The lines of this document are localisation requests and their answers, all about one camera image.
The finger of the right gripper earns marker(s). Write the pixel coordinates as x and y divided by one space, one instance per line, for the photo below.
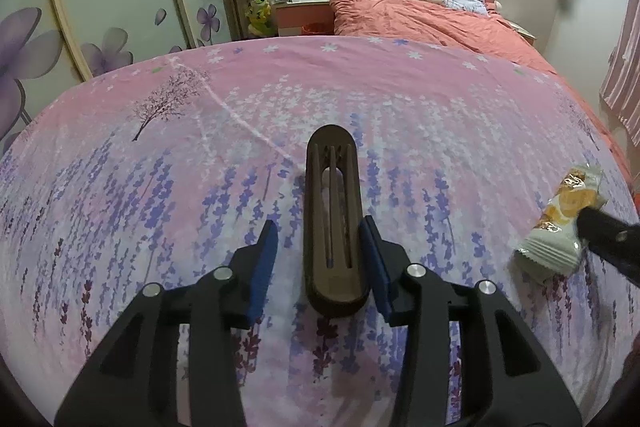
612 240

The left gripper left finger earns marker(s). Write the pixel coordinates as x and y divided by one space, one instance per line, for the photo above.
131 377

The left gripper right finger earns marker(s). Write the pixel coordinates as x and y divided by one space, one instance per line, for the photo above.
507 377

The snack wrapper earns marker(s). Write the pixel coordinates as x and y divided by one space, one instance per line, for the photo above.
552 247

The pink striped curtain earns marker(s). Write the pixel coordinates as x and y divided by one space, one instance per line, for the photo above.
620 89

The right bedside table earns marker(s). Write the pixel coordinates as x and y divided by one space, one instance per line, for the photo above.
525 34

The coral red duvet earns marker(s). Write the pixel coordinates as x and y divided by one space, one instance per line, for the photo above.
440 26

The small red bin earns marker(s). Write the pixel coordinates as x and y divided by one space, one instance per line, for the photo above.
317 29

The pink white nightstand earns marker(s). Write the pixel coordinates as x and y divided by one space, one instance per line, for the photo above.
292 15

